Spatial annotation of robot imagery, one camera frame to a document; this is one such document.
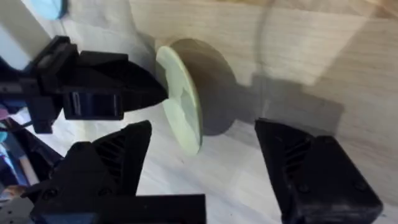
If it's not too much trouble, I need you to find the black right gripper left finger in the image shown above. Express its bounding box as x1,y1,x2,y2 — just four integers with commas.
21,119,153,200

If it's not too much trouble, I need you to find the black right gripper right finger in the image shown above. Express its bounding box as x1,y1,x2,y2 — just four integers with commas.
254,118,384,224

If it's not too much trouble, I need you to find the light blue plate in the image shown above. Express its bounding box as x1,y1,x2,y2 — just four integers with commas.
30,0,68,21

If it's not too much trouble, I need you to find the pale green plate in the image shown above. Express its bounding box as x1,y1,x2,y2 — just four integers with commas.
154,38,238,156

